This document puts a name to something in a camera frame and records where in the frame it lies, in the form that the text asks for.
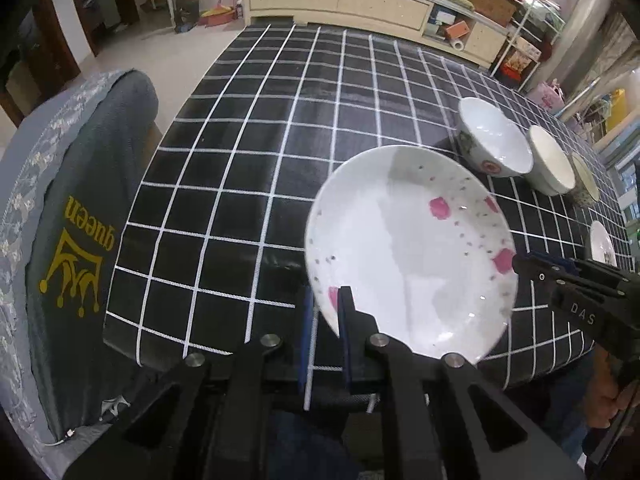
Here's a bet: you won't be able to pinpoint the dark wooden door frame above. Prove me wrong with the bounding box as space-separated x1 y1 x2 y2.
65 0 142 57

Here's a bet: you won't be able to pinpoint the red dustpan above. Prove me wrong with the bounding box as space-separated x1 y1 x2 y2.
200 5 237 27

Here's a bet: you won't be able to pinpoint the pink bag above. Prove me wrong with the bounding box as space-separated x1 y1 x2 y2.
527 80 566 112

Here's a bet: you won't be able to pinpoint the plain white bowl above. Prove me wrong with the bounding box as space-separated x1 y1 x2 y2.
525 125 577 196

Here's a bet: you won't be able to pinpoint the white wire rack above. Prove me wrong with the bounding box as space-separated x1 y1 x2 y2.
492 0 567 92

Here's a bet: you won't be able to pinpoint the white plate with pink flowers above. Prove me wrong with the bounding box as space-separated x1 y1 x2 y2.
304 145 518 363

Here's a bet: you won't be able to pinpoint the red printed box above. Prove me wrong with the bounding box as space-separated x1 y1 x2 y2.
502 52 539 82

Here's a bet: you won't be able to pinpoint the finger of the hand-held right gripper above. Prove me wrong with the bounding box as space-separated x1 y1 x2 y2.
511 254 568 288
529 250 583 272

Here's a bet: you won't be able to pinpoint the white bowl with red flower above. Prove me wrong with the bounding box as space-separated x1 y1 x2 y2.
457 96 534 178

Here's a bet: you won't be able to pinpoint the yellow container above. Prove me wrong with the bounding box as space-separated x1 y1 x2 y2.
605 89 627 133

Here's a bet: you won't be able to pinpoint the small white plate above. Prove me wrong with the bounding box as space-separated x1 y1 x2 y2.
589 220 618 267

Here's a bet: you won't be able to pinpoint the silver refrigerator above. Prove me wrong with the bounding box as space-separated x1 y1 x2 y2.
564 0 618 108

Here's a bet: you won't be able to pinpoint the grey covered chair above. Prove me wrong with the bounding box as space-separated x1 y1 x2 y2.
0 69 163 479

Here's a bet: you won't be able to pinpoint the person's right hand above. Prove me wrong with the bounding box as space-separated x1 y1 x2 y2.
586 351 640 429

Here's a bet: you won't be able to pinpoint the cardboard box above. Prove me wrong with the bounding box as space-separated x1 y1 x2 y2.
460 0 517 26

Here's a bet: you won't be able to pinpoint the black white checked tablecloth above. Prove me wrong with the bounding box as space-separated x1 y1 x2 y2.
102 22 638 396

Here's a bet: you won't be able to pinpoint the white bowl with black flowers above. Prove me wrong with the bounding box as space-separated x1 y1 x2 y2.
570 152 601 207

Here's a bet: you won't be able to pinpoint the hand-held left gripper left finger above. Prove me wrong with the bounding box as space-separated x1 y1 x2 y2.
65 289 317 480

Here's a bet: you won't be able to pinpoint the person's blue pants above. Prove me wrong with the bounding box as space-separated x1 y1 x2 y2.
544 355 601 461

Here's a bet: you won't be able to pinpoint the cream sideboard cabinet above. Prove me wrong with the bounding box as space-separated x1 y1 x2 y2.
243 0 511 68

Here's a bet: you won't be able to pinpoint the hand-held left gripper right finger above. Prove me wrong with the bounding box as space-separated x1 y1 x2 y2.
336 285 587 480

